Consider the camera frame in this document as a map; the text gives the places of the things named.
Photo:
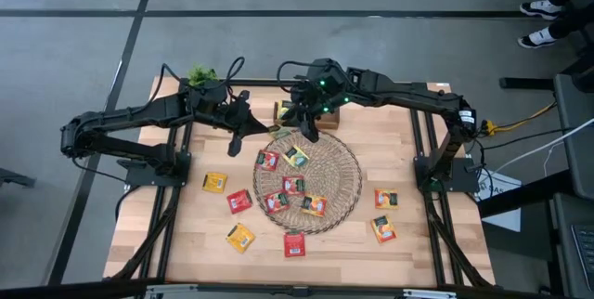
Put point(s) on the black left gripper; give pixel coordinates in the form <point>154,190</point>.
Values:
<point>236,113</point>

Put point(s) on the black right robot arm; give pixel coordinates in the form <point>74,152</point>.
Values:
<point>408,97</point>

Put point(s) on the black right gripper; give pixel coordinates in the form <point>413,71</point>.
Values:
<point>308,104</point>

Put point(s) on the dark metal floor foot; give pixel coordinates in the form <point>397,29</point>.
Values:
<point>14,179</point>

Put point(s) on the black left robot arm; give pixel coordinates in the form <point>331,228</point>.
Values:
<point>139,113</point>

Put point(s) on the tan gold tea packet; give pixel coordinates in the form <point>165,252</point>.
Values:
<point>214,183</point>

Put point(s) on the red silver foil tea packet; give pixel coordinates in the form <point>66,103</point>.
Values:
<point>293,185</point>

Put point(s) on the black computer keyboard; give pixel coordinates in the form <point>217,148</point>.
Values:
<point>585,252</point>

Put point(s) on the brown wooden box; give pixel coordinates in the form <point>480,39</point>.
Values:
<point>331,120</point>

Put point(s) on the small red tea packet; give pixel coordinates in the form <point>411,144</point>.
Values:
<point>267,160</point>

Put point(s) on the office chair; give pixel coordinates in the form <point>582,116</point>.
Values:
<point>585,78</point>

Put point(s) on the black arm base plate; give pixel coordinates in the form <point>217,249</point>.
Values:
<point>466,183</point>
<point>137,178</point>

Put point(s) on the red orange foil tea packet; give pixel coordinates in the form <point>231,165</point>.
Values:
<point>313,206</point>

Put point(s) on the person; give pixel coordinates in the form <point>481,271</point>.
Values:
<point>540,9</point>

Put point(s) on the round woven straw placemat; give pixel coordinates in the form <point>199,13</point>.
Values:
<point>334,173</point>

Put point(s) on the white paper sign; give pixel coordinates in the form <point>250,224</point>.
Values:
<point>506,220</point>

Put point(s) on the yellow barcode tea packet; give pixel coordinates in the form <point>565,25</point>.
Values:
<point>240,238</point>

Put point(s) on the long red tea packet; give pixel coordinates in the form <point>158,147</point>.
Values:
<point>239,201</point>

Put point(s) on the black rig crossbar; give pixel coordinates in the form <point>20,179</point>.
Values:
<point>260,290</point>

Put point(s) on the dark grey desk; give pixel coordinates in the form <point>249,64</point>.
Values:
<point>564,243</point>
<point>577,169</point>

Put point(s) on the black rig post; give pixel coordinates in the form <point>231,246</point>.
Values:
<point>524,83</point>

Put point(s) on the green potted plant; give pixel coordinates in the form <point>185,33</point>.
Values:
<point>202,75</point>

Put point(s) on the black desk support bar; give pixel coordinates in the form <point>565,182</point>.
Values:
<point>524,194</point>

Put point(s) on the dark red foil tea packet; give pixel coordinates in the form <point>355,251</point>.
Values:
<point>276,202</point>

